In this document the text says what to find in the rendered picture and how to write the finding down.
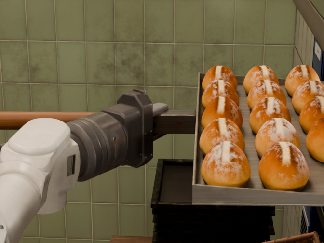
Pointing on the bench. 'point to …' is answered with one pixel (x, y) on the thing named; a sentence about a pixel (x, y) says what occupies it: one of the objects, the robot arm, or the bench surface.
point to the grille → (304, 222)
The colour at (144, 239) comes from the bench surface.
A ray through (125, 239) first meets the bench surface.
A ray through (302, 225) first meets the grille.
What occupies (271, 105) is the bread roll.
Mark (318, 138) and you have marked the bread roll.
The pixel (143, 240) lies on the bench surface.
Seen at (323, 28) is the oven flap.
